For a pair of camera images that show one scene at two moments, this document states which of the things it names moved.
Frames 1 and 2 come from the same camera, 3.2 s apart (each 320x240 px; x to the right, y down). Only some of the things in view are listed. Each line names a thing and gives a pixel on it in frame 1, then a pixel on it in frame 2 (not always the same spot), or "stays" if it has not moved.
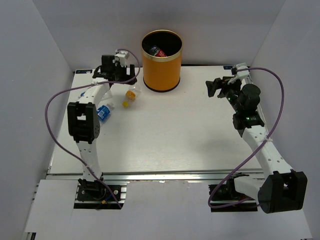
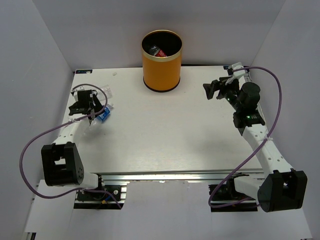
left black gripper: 126,77 -> 98,106
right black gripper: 213,86 stays
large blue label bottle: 103,113 stays
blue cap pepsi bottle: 154,50 stays
